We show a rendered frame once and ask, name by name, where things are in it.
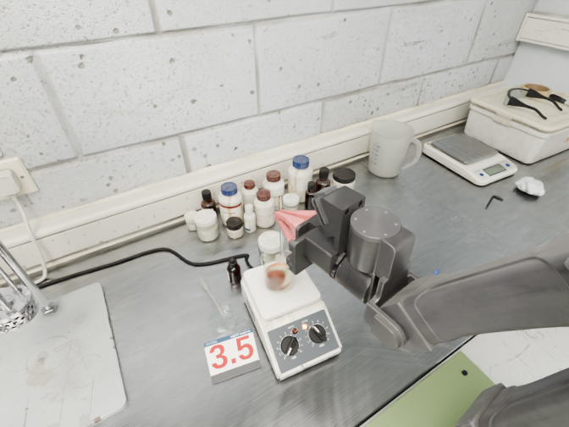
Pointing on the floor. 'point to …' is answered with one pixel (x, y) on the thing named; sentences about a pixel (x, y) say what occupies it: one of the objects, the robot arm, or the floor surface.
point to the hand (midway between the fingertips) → (280, 215)
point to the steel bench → (328, 393)
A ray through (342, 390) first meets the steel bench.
